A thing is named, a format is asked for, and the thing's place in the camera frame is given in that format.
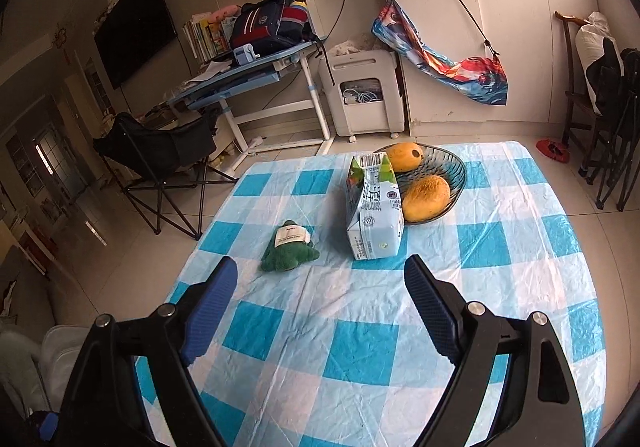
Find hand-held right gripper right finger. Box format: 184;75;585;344
404;254;586;447

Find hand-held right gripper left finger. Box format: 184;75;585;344
59;257;239;447

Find blue checkered tablecloth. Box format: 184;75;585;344
132;141;609;447

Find green plush toy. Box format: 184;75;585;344
260;220;321;274

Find plain yellow mango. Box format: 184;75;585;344
401;176;451;222

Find dark glass fruit bowl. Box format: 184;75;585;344
372;143;468;227

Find yellow mango with dark spot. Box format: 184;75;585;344
387;142;425;173

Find grey green sofa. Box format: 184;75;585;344
0;317;97;428

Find black folding camp chair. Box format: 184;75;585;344
93;110;239;241

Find red floor slipper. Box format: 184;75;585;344
536;138;571;163

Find white storage cart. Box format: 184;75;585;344
320;50;406;141

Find blue white study desk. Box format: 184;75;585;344
167;34;334;171

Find loose white papers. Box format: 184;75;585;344
186;61;237;84

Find colourful printed sling bag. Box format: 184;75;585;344
371;0;510;107

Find dark wooden chair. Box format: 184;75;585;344
554;11;609;164

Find blue pencil sharpener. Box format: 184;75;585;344
233;44;262;66

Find row of books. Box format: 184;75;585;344
182;12;239;62

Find navy red backpack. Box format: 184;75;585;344
229;0;317;57

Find pink plush toy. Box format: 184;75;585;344
210;4;242;23

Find white sack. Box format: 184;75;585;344
575;11;615;75

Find white cabinet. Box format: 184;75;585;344
362;0;599;138

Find black wall television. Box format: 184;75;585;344
94;0;179;91

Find black wall cable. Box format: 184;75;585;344
329;0;364;49

